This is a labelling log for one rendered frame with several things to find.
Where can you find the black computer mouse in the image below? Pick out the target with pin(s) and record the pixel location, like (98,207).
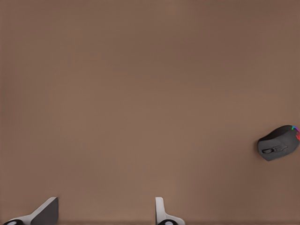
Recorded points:
(279,143)

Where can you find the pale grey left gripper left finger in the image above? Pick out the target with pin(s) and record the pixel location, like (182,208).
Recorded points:
(44,213)

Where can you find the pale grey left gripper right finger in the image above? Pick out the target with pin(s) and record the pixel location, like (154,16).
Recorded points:
(160,211)

